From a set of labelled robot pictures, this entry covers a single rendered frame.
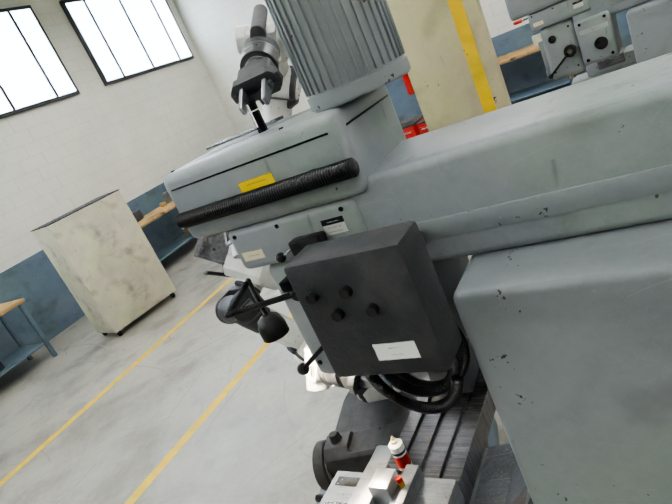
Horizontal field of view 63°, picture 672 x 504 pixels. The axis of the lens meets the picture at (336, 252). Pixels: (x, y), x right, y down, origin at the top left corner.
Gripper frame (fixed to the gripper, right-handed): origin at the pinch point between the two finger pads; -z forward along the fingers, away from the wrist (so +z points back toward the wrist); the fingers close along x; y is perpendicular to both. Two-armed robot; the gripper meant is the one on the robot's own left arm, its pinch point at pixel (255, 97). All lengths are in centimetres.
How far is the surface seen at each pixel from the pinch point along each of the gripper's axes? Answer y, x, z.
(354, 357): -12, -16, -60
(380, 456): -104, 18, -45
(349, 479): -79, 17, -58
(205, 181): -2.2, 11.9, -17.8
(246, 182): -3.5, 2.2, -21.3
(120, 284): -329, 450, 289
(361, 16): 12.6, -30.6, -12.0
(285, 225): -13.1, -1.3, -26.6
